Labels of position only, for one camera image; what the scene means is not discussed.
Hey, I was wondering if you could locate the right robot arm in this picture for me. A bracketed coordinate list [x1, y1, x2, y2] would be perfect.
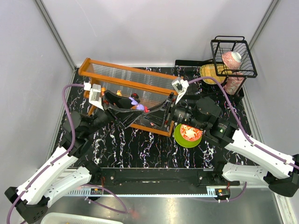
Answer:
[142, 97, 299, 197]

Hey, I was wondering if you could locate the white plastic bin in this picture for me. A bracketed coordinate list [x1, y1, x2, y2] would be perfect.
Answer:
[41, 212, 122, 224]

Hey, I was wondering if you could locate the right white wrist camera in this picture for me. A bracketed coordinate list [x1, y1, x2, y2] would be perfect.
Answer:
[171, 77, 189, 104]

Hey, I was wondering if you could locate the yellow woven plate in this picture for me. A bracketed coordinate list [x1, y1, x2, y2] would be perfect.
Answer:
[199, 64, 232, 84]

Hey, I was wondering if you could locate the red patterned bowl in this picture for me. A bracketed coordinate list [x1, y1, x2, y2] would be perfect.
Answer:
[180, 125, 203, 141]

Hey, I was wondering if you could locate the black hair princess toy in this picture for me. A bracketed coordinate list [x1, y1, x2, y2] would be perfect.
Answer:
[131, 93, 139, 99]

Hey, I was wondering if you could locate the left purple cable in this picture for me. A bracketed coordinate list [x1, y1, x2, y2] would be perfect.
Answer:
[7, 84, 128, 224]

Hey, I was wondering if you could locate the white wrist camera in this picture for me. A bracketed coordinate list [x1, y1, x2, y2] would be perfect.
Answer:
[171, 77, 189, 104]
[84, 83, 104, 110]

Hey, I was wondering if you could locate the green plastic plate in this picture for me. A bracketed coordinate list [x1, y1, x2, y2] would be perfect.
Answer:
[174, 124, 202, 148]

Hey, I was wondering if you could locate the pink patterned bowl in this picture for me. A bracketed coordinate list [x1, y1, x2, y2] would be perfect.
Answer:
[221, 51, 242, 70]

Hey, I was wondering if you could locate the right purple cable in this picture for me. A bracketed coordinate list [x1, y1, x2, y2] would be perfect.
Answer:
[186, 77, 299, 203]

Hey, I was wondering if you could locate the purple donkey toy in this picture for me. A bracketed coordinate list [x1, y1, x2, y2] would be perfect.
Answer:
[129, 97, 150, 113]

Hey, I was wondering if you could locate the black wire dish rack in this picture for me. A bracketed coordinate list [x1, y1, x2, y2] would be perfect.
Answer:
[175, 35, 257, 101]

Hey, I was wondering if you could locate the purple cable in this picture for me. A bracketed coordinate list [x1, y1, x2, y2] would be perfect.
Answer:
[7, 84, 128, 224]
[186, 77, 299, 203]

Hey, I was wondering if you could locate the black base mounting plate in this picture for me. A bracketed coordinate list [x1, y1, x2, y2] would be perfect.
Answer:
[83, 168, 240, 187]

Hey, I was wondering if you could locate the pink patterned cup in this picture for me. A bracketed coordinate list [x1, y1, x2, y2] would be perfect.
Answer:
[223, 72, 244, 95]

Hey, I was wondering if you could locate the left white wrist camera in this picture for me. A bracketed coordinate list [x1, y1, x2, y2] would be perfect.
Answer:
[84, 83, 104, 110]

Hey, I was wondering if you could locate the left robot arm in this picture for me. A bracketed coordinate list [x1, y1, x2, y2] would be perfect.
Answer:
[5, 96, 105, 224]

